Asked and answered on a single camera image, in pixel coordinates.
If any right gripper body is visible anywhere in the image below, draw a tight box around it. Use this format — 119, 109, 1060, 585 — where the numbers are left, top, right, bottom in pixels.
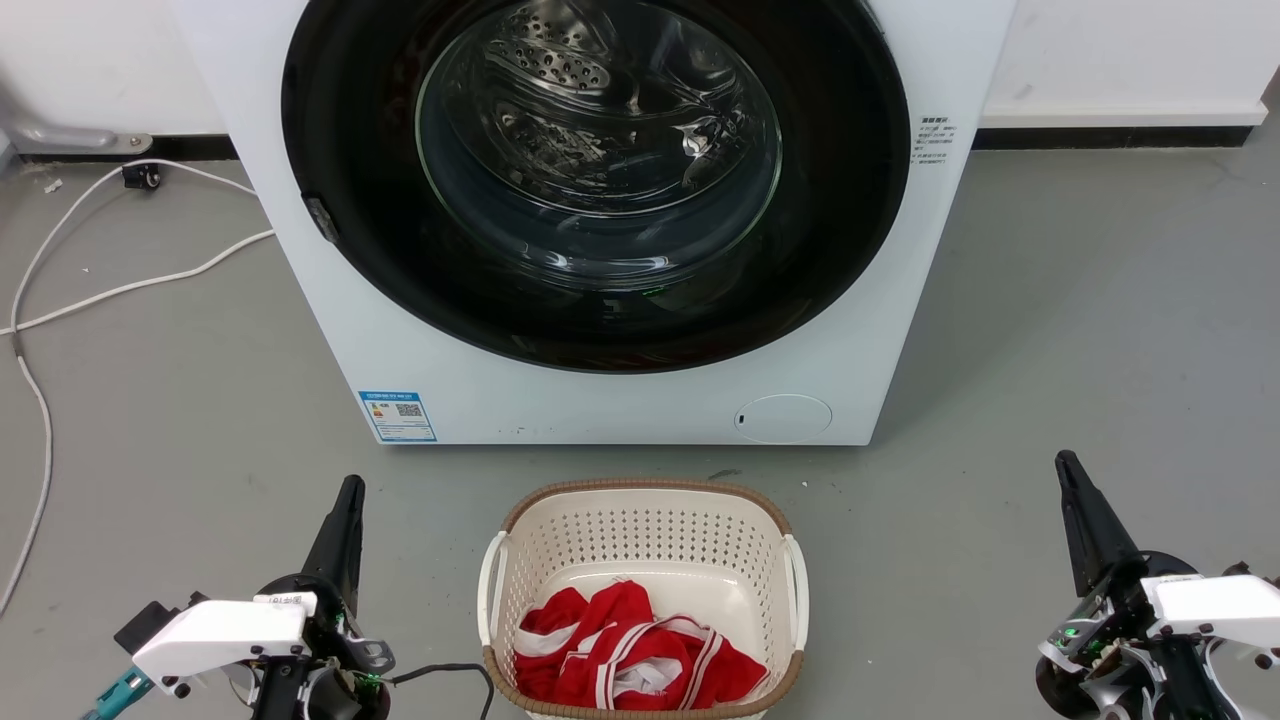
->
1035, 550, 1243, 720

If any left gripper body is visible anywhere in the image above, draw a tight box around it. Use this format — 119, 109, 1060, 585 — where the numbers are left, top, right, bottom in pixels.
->
250, 573, 394, 720

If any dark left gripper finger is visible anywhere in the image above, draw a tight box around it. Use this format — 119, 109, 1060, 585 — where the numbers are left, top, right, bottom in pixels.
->
338, 476, 367, 613
300, 475, 355, 587

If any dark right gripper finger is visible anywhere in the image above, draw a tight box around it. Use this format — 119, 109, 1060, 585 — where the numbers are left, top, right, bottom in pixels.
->
1055, 450, 1112, 598
1065, 450, 1145, 587

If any black round glass washer door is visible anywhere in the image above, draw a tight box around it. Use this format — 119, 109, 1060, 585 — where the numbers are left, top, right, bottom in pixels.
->
282, 0, 911, 375

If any white front-load washing machine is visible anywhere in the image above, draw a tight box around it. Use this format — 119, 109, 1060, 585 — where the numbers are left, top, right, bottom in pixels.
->
170, 0, 1016, 447

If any blue energy label sticker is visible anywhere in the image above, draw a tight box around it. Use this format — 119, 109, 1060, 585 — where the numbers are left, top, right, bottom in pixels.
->
357, 390, 439, 444

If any cream perforated laundry basket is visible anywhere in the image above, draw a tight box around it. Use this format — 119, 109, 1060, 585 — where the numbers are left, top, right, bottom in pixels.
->
477, 478, 809, 720

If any red and white garment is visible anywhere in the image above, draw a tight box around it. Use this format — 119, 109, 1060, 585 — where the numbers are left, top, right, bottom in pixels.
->
512, 580, 771, 712

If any round white filter cover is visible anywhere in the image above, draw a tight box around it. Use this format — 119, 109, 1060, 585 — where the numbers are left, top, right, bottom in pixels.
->
734, 393, 834, 446

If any black baseboard strip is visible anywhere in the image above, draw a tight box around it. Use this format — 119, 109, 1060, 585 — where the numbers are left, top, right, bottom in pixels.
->
18, 134, 240, 164
973, 124, 1253, 152

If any small printed text sticker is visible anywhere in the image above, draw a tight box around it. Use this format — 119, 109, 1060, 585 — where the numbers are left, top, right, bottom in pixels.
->
911, 114, 960, 167

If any teal cable connector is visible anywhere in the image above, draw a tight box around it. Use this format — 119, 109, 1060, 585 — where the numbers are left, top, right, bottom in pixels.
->
80, 668, 157, 720

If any thin grey power cord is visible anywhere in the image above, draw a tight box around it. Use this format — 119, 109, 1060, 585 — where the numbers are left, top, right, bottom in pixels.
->
0, 333, 54, 617

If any thick white hose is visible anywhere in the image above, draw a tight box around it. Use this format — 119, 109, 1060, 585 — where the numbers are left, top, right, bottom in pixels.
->
0, 158, 277, 337

